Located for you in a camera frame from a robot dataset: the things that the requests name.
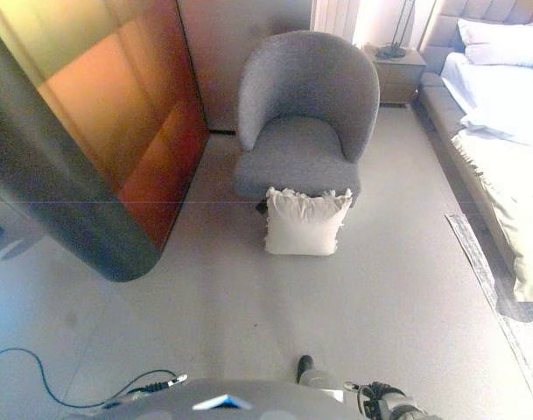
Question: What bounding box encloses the grey patterned rug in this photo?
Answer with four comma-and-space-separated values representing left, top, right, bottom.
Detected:
444, 211, 533, 420

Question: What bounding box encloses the white fringed cushion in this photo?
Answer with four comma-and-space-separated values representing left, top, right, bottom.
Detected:
263, 186, 354, 257

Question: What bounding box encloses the white bed pillow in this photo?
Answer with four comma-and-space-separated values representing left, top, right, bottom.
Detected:
456, 17, 533, 69

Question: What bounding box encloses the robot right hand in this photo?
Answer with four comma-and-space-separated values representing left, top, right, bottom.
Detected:
343, 380, 403, 410

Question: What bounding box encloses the grey robot torso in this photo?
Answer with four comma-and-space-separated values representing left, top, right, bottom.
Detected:
64, 378, 381, 420

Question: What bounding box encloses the bed with white linen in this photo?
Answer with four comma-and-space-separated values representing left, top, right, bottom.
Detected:
412, 0, 533, 281

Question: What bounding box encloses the white ribbed radiator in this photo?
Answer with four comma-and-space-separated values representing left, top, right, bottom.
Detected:
312, 0, 360, 45

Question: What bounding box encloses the grey fabric armchair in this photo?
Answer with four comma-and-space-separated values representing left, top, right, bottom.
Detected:
234, 30, 382, 207

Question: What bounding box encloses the brown wooden wardrobe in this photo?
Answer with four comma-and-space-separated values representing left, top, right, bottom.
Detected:
0, 0, 211, 284

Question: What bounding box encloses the black table lamp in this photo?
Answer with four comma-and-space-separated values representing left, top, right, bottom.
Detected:
375, 0, 418, 60

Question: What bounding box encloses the beige bedside table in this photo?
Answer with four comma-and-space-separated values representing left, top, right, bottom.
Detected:
362, 43, 427, 107

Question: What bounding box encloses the thin black floor cable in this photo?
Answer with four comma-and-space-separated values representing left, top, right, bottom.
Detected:
0, 346, 179, 409

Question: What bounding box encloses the white bed sheet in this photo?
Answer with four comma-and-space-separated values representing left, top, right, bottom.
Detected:
440, 52, 533, 151

